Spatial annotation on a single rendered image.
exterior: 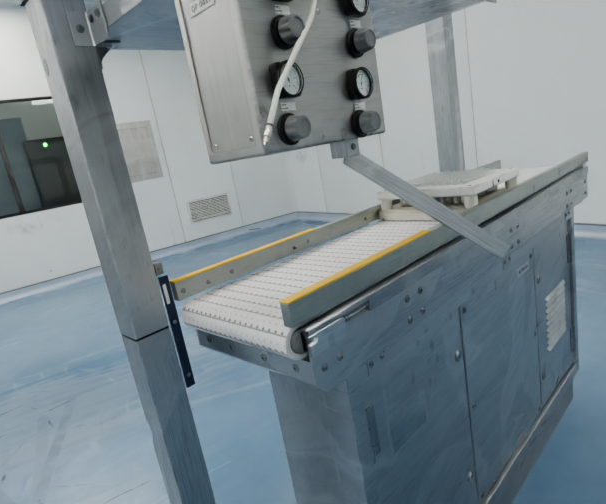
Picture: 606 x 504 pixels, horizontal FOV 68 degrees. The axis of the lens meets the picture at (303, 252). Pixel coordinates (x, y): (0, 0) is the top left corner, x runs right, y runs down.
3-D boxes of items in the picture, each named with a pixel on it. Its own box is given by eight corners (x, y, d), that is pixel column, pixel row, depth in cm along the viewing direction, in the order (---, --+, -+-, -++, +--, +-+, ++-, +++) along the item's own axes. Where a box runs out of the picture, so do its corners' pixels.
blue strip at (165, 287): (188, 388, 77) (159, 277, 72) (186, 387, 77) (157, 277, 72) (196, 384, 78) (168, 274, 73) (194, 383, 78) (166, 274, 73)
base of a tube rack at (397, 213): (476, 220, 93) (475, 208, 93) (379, 220, 111) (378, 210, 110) (521, 196, 109) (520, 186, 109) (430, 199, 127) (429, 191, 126)
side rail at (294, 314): (292, 329, 54) (287, 304, 53) (283, 326, 55) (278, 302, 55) (588, 161, 142) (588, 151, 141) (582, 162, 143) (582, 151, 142)
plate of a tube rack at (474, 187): (474, 196, 92) (473, 186, 91) (376, 200, 110) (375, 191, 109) (520, 175, 108) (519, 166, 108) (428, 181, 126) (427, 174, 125)
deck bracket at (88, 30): (88, 35, 59) (78, -2, 58) (74, 46, 62) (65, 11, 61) (110, 36, 61) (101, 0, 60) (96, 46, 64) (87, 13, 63)
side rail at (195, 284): (179, 301, 73) (174, 282, 73) (174, 300, 75) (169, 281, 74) (501, 168, 161) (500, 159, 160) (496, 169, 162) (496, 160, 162)
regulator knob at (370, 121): (369, 136, 54) (364, 99, 53) (353, 139, 56) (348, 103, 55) (385, 133, 56) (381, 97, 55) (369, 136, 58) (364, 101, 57)
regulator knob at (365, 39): (364, 52, 53) (359, 12, 52) (348, 58, 54) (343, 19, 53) (380, 52, 55) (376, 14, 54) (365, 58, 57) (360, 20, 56)
